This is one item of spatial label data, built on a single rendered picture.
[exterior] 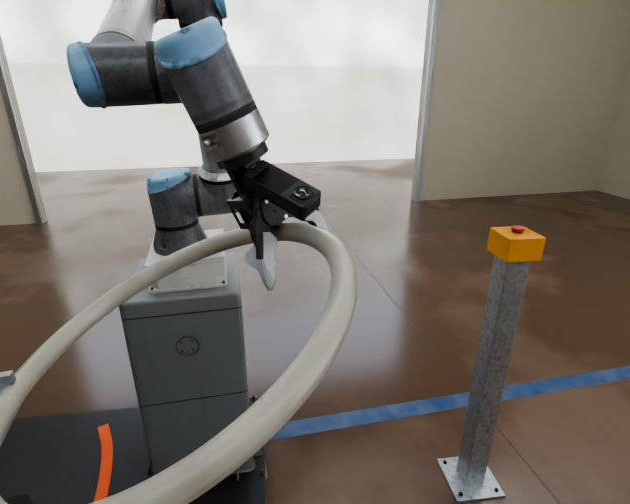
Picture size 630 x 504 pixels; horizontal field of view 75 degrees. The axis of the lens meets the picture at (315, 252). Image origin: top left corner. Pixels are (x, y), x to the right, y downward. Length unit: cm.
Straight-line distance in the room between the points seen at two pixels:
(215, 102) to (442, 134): 559
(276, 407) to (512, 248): 112
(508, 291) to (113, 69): 124
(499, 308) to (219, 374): 101
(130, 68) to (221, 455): 54
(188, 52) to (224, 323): 108
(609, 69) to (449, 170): 266
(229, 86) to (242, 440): 41
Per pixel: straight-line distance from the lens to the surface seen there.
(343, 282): 44
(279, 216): 61
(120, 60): 70
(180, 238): 149
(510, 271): 144
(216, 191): 142
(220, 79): 57
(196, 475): 35
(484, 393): 168
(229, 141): 57
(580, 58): 721
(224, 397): 168
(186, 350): 156
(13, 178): 587
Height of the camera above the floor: 150
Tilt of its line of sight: 22 degrees down
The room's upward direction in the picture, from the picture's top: straight up
